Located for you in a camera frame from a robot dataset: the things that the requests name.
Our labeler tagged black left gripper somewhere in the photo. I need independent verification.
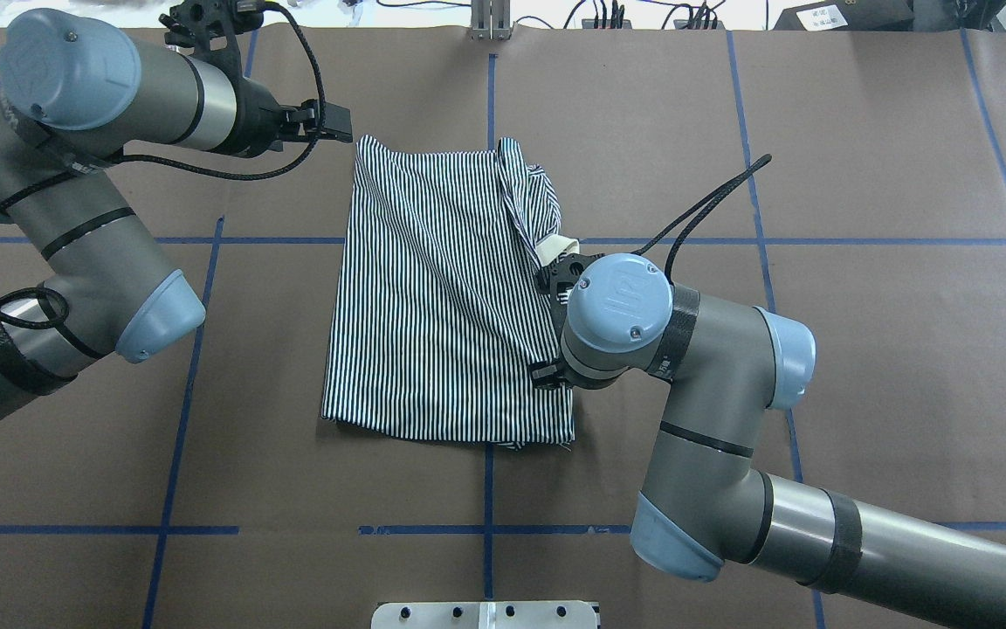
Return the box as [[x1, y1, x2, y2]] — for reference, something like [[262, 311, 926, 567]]
[[228, 77, 355, 158]]

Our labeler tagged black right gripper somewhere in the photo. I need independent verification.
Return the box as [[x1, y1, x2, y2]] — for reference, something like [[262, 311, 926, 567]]
[[531, 358, 572, 391]]

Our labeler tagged navy white striped polo shirt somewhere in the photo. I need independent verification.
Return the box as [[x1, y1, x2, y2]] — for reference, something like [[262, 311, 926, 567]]
[[320, 135, 575, 449]]

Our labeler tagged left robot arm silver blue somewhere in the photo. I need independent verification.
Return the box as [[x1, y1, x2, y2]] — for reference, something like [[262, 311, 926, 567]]
[[0, 1, 353, 419]]

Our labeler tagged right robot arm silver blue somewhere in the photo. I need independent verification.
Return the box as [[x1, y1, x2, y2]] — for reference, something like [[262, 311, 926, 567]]
[[530, 253, 1006, 628]]

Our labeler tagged black power strip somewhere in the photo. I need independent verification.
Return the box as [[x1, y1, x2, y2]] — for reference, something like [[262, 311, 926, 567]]
[[574, 1, 632, 31]]

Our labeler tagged black box with label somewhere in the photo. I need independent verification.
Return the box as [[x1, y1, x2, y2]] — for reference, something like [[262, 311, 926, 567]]
[[770, 1, 915, 32]]

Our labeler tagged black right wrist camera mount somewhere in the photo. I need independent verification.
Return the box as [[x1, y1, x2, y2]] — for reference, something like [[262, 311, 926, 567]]
[[534, 253, 604, 307]]

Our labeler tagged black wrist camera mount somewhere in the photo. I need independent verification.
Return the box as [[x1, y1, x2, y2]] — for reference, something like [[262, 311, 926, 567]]
[[157, 1, 269, 78], [534, 253, 604, 307]]

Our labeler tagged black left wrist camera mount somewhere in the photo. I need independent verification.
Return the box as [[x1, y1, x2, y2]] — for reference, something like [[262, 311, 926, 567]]
[[157, 1, 269, 78]]

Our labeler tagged aluminium frame post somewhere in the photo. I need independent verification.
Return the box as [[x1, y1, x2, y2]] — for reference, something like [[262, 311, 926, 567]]
[[468, 0, 513, 41]]

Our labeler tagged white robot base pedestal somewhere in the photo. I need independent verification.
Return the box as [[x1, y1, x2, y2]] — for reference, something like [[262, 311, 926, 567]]
[[370, 598, 603, 628]]

